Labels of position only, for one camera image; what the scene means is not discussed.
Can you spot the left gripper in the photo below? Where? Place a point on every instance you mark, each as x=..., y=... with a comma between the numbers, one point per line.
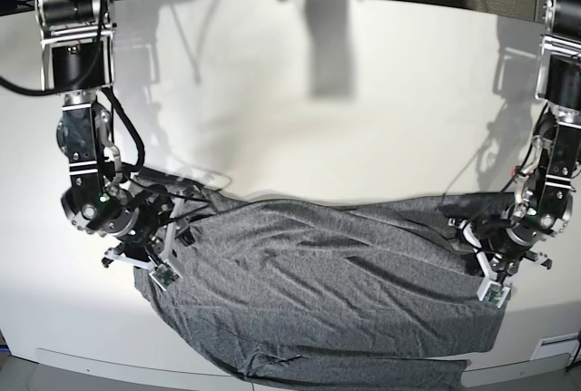
x=500, y=245

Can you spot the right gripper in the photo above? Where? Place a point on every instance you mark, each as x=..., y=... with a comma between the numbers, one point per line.
x=146, y=229

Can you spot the grey heather long-sleeve shirt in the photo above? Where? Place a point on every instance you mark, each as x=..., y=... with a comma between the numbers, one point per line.
x=294, y=294

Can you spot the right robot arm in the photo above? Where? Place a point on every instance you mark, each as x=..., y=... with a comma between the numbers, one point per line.
x=101, y=144

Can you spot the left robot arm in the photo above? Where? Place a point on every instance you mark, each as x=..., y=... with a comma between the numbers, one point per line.
x=542, y=200

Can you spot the white label sticker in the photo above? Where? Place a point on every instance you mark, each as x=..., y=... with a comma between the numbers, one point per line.
x=554, y=346

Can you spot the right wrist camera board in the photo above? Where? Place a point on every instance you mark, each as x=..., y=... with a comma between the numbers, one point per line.
x=164, y=276

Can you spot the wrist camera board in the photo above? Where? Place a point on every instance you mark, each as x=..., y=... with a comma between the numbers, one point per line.
x=164, y=276
x=493, y=293

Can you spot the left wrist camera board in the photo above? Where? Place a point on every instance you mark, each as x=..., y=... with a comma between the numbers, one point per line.
x=493, y=293

